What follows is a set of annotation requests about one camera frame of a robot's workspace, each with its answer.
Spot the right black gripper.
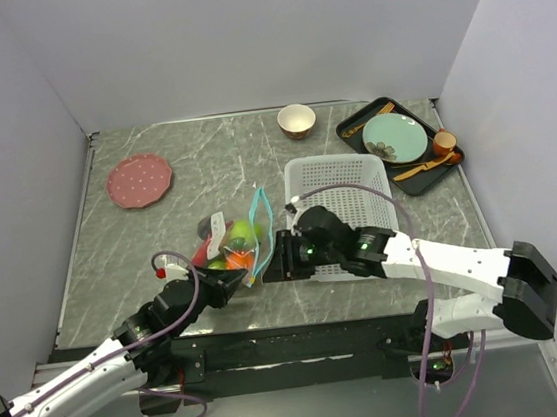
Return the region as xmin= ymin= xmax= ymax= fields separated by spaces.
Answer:
xmin=256 ymin=223 xmax=343 ymax=285

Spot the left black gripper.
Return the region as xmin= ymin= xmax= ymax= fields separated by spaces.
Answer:
xmin=162 ymin=257 xmax=253 ymax=336

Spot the light green wrinkled fruit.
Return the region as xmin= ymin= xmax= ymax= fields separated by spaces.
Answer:
xmin=207 ymin=258 xmax=227 ymax=271

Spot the orange fruit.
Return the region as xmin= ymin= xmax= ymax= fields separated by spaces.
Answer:
xmin=225 ymin=251 xmax=255 ymax=271

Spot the red chili pepper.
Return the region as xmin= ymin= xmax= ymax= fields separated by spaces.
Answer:
xmin=191 ymin=238 xmax=211 ymax=268

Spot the clear zip bag blue zipper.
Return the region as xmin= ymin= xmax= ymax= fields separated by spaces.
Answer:
xmin=191 ymin=186 xmax=275 ymax=288

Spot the green chili pepper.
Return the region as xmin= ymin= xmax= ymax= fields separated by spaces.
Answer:
xmin=225 ymin=237 xmax=249 ymax=252

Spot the green apple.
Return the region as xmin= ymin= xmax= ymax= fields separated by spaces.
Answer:
xmin=229 ymin=219 xmax=262 ymax=242

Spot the dark brown fruit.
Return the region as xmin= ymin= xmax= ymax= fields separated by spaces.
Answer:
xmin=196 ymin=215 xmax=213 ymax=241

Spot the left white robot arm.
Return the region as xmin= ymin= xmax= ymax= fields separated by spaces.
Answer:
xmin=0 ymin=268 xmax=247 ymax=417

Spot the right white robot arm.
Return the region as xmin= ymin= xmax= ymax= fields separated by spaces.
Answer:
xmin=262 ymin=206 xmax=557 ymax=351

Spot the white plastic basket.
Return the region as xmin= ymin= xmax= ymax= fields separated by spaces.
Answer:
xmin=284 ymin=154 xmax=416 ymax=282

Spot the pink dotted plate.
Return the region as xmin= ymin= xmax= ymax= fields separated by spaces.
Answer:
xmin=105 ymin=153 xmax=173 ymax=210

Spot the white and red bowl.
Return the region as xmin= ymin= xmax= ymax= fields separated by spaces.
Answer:
xmin=277 ymin=104 xmax=317 ymax=140

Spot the light green plate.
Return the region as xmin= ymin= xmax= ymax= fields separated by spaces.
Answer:
xmin=362 ymin=113 xmax=428 ymax=164

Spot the wooden spoon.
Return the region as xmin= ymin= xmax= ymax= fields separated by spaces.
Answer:
xmin=393 ymin=151 xmax=463 ymax=182

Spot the orange cup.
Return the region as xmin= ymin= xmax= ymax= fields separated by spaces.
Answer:
xmin=432 ymin=128 xmax=457 ymax=157

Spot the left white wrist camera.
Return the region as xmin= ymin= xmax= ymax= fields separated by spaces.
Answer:
xmin=156 ymin=263 xmax=190 ymax=282

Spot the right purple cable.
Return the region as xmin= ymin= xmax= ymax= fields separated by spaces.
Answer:
xmin=295 ymin=169 xmax=497 ymax=417

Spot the aluminium rail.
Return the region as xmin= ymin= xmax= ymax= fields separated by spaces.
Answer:
xmin=23 ymin=348 xmax=144 ymax=404

